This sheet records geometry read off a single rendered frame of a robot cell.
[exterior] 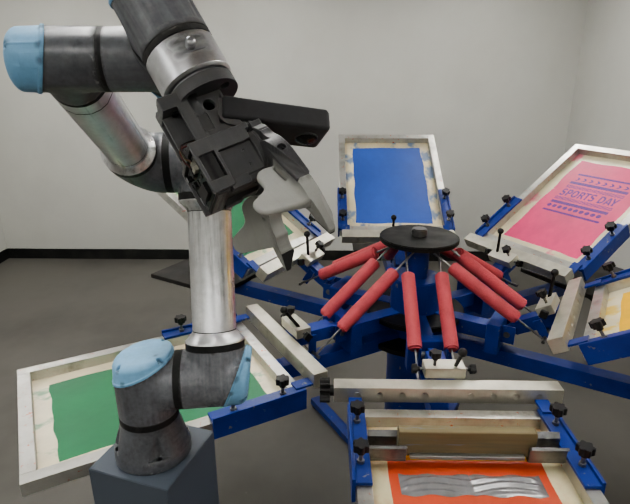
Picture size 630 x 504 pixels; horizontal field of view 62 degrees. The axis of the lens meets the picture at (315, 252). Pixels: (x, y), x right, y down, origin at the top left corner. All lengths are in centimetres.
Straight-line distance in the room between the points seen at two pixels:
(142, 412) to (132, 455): 10
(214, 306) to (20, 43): 55
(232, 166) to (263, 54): 479
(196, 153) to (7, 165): 577
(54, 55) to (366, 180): 249
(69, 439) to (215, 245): 88
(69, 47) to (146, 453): 74
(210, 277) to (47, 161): 508
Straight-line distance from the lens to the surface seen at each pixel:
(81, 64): 68
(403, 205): 292
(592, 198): 283
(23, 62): 70
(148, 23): 57
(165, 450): 112
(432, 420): 162
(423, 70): 532
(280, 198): 46
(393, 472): 148
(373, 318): 206
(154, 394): 105
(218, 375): 102
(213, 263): 101
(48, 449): 169
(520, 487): 151
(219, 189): 48
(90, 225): 601
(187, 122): 52
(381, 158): 318
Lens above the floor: 194
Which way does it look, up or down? 19 degrees down
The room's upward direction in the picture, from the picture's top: straight up
